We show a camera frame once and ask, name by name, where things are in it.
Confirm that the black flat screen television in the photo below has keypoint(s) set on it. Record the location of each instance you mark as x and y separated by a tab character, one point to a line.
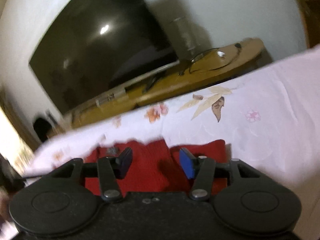
100	42

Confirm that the grey cylindrical speaker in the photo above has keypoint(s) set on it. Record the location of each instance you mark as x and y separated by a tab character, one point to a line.
182	37

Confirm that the wooden television stand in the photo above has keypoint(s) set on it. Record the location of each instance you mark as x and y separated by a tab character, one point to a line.
212	67

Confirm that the black rounded object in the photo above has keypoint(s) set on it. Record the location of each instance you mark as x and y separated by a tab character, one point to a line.
41	128

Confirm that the silver set-top box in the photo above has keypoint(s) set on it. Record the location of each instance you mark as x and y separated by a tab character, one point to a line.
110	97

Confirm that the red beaded sweater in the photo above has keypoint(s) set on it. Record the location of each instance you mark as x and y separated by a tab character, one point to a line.
147	165

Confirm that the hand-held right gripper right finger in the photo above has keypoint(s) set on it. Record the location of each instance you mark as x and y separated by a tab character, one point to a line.
187	163

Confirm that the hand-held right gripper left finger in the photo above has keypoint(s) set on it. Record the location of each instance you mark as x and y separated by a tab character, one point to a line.
126	161

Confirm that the floral white bedsheet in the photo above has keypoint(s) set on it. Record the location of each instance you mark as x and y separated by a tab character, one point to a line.
275	117

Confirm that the small white object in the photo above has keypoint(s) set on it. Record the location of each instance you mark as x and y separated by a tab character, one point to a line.
220	54

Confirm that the brown wooden door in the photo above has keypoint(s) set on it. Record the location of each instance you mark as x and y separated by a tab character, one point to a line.
312	12

